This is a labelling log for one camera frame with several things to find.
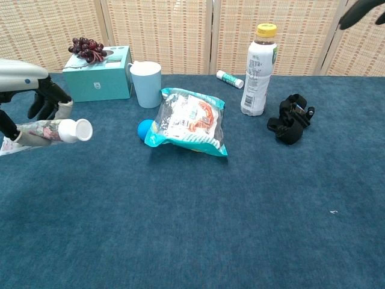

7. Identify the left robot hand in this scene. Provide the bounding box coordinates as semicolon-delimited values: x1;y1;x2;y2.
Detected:
0;59;74;148

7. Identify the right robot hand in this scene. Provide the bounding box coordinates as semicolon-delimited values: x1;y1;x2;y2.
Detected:
339;0;385;30

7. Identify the floral print toothpaste tube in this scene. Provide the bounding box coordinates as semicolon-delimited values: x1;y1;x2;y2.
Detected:
0;118;93;157

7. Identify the white bottle yellow cap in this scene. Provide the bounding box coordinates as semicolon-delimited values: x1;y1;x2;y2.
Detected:
240;23;278;117

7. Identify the dark red grape bunch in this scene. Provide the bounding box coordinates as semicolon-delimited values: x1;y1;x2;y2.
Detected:
68;37;108;64

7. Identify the teal cardboard box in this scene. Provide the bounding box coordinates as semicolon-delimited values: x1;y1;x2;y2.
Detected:
62;45;134;103

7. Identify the pale blue plastic cup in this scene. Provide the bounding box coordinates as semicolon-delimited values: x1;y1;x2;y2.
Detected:
127;60;162;109

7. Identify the small blue ball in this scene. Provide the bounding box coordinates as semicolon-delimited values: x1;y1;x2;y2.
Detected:
137;119;155;142

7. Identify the white teal glue stick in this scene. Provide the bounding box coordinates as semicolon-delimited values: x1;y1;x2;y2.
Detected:
216;70;244;89

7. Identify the woven folding screen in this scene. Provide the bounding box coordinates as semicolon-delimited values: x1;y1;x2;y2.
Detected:
0;0;385;77

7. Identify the teal clear snack bag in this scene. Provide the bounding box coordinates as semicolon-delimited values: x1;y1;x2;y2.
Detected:
144;87;229;157

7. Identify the blue felt table mat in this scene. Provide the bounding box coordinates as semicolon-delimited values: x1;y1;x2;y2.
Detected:
0;72;385;289

